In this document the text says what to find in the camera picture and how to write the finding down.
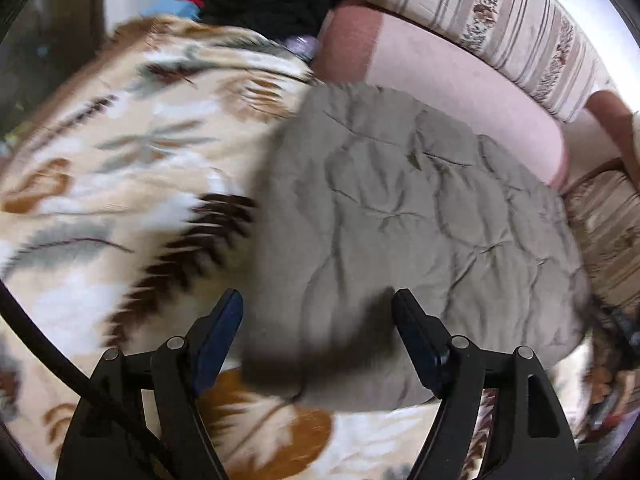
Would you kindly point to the pink bolster cushion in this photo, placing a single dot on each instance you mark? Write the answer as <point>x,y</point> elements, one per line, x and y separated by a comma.
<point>450,90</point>

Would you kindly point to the wooden door with glass panel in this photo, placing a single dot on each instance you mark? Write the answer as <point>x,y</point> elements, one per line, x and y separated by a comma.
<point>50,35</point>

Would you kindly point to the purple patterned cloth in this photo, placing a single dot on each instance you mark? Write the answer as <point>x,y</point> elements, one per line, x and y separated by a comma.
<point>302,46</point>

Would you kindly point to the striped sofa armrest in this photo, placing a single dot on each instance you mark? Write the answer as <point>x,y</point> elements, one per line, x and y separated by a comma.
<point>607,235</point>

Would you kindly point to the leaf print blanket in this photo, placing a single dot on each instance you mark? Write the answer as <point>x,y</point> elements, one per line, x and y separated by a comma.
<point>125,185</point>

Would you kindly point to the striped floral sofa cushion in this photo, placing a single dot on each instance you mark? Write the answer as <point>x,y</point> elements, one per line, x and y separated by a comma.
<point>500,20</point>

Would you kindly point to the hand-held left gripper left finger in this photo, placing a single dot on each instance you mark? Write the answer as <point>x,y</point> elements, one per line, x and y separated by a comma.
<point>217,345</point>

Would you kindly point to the black garment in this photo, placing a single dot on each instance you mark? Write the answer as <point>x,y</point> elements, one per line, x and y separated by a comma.
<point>270,5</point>

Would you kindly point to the light blue garment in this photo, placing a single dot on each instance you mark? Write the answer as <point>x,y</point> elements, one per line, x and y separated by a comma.
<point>172,9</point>

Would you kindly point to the olive quilted hooded jacket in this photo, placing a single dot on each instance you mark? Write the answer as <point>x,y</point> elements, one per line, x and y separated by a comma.
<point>400,240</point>

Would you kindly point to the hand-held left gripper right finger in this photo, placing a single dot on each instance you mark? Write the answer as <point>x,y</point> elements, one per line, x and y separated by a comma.
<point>420,345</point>

